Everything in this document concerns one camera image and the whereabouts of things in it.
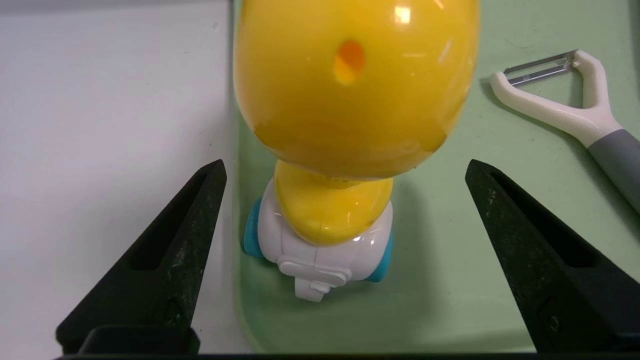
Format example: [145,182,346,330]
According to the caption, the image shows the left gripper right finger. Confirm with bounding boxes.
[465,159,640,358]

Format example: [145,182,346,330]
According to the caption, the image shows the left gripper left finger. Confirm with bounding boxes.
[56,159,228,353]

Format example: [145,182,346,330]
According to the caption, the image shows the grey handled white peeler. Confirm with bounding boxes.
[490,49,640,216]

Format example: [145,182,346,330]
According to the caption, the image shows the yellow duck toy car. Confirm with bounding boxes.
[233,0,481,303]

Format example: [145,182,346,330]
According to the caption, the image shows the green plastic tray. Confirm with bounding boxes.
[232,0,640,355]

